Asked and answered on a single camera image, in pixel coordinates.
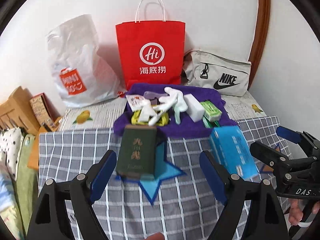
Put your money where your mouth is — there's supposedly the yellow green packet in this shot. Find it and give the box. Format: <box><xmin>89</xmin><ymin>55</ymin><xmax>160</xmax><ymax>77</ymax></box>
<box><xmin>131</xmin><ymin>110</ymin><xmax>169</xmax><ymax>127</ymax></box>

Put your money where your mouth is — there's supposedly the white sponge block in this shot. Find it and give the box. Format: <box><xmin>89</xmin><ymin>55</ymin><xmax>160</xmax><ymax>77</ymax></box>
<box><xmin>184</xmin><ymin>94</ymin><xmax>205</xmax><ymax>122</ymax></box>

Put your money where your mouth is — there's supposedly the red paper shopping bag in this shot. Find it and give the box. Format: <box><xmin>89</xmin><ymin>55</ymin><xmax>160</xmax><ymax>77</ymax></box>
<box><xmin>116</xmin><ymin>0</ymin><xmax>185</xmax><ymax>90</ymax></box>

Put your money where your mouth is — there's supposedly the blue star marker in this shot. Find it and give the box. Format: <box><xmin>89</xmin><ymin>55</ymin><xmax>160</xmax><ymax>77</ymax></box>
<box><xmin>115</xmin><ymin>141</ymin><xmax>186</xmax><ymax>205</ymax></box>

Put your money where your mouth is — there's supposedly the grey checked tablecloth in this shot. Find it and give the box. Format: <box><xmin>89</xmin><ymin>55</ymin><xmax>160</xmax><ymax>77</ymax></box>
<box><xmin>37</xmin><ymin>115</ymin><xmax>293</xmax><ymax>240</ymax></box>

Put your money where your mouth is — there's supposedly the wooden box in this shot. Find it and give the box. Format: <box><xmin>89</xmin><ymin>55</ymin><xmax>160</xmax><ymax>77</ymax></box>
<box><xmin>0</xmin><ymin>86</ymin><xmax>40</xmax><ymax>135</ymax></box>

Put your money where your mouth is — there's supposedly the white plastic shopping bag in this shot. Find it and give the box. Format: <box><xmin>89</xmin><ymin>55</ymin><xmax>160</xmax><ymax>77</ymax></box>
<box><xmin>46</xmin><ymin>15</ymin><xmax>125</xmax><ymax>108</ymax></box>

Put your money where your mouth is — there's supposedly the lavender cleaning cloth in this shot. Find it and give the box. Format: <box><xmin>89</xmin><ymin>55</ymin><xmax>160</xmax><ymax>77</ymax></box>
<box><xmin>143</xmin><ymin>91</ymin><xmax>168</xmax><ymax>105</ymax></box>

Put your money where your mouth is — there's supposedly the blue tissue pack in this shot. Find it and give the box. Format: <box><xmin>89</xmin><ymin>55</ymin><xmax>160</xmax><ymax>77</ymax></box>
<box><xmin>209</xmin><ymin>126</ymin><xmax>258</xmax><ymax>180</ymax></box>

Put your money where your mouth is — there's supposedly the person's right hand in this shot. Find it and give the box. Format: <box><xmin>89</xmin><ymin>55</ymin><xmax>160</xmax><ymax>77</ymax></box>
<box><xmin>287</xmin><ymin>199</ymin><xmax>320</xmax><ymax>227</ymax></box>

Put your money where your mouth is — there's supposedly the beige Nike bag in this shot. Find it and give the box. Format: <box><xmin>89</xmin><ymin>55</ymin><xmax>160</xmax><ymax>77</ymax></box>
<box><xmin>183</xmin><ymin>50</ymin><xmax>251</xmax><ymax>96</ymax></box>

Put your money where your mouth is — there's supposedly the patterned card packet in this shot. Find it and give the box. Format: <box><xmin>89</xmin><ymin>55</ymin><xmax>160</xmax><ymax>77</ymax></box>
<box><xmin>126</xmin><ymin>94</ymin><xmax>145</xmax><ymax>112</ymax></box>

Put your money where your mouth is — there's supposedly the newspaper print tablecloth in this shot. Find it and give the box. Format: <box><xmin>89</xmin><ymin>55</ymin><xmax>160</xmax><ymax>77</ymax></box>
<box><xmin>58</xmin><ymin>92</ymin><xmax>266</xmax><ymax>132</ymax></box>

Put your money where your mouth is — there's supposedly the green white striped box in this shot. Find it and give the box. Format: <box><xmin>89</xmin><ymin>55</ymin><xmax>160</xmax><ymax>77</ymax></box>
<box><xmin>200</xmin><ymin>100</ymin><xmax>222</xmax><ymax>122</ymax></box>

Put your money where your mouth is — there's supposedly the dark green tea box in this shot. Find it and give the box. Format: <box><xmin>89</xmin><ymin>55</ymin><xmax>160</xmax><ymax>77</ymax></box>
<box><xmin>116</xmin><ymin>125</ymin><xmax>157</xmax><ymax>180</ymax></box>

